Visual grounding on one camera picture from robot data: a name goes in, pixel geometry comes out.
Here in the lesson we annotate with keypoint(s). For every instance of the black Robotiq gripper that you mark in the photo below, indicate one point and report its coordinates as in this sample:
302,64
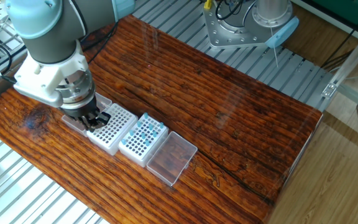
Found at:
79,112

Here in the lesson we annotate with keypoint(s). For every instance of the white perforated pipette tip rack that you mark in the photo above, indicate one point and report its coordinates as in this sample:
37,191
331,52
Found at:
154,151
117,137

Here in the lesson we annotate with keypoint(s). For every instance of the clear plastic rack lid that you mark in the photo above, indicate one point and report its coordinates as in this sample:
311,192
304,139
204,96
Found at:
171,158
104,101

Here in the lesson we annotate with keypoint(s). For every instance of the silver wrist flange coupling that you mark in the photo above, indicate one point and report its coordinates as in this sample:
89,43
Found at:
76,90

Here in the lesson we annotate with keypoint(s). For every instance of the glossy brown wooden board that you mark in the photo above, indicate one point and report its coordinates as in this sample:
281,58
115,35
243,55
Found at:
213,109

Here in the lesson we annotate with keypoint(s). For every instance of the yellow plastic clip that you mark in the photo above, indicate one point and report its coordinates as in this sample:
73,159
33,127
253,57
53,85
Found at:
208,4

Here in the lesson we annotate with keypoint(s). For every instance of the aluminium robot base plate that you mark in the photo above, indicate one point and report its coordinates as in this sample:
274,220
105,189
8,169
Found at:
225,37

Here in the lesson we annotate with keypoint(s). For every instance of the aluminium corner bracket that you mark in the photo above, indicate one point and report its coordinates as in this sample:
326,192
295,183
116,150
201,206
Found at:
329,90

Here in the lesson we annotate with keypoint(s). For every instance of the aluminium frame post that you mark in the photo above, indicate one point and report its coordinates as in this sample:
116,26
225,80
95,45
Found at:
356,57

